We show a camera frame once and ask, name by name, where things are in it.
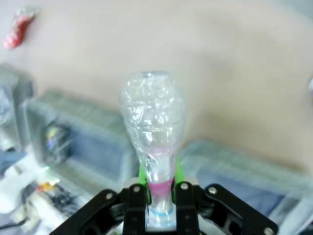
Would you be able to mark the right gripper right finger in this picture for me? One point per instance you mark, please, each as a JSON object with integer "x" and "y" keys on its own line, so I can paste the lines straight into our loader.
{"x": 185, "y": 208}

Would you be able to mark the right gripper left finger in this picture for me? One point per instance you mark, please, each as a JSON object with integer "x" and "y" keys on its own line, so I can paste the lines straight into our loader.
{"x": 134, "y": 208}

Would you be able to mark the clear bottle with pink label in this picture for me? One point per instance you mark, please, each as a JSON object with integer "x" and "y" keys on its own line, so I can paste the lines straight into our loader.
{"x": 151, "y": 117}

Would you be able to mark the crushed red soda can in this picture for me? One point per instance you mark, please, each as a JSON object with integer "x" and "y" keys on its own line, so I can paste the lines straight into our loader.
{"x": 18, "y": 29}

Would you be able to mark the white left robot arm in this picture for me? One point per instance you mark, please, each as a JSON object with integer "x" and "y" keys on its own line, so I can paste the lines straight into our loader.
{"x": 14, "y": 183}

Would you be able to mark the grey fabric basket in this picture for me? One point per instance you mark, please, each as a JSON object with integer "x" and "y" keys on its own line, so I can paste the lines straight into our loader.
{"x": 14, "y": 80}
{"x": 85, "y": 115}
{"x": 232, "y": 166}

